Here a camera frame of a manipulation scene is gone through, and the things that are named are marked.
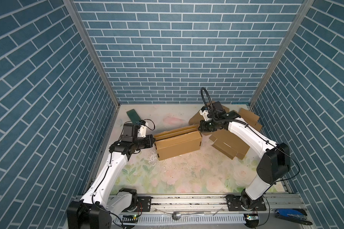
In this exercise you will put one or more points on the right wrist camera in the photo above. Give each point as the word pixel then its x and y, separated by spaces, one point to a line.
pixel 204 113

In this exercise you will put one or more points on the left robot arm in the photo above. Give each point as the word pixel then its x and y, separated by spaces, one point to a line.
pixel 95 210

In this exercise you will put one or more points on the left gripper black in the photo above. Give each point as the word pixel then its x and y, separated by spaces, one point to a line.
pixel 149 143

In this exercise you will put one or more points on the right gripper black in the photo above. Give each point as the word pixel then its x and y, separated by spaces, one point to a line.
pixel 202 128

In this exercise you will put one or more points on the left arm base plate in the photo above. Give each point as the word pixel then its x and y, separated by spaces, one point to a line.
pixel 141 204

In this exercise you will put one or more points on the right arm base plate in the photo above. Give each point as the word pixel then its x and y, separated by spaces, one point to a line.
pixel 239 203

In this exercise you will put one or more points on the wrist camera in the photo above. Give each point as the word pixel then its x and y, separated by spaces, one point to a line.
pixel 204 113
pixel 142 129

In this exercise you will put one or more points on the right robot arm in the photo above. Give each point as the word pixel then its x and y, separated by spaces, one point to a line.
pixel 244 127

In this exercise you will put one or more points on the green sponge block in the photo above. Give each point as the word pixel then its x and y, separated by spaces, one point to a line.
pixel 133 116

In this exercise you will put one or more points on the blue black pliers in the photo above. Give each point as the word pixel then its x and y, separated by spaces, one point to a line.
pixel 293 215

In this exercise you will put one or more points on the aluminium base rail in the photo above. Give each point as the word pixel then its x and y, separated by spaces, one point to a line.
pixel 213 202

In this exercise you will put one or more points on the white slotted cable duct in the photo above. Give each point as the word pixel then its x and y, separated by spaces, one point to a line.
pixel 165 219

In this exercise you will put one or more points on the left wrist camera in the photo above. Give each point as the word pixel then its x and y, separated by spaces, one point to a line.
pixel 142 129

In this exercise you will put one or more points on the metal spoon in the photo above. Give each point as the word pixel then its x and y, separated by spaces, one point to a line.
pixel 176 215

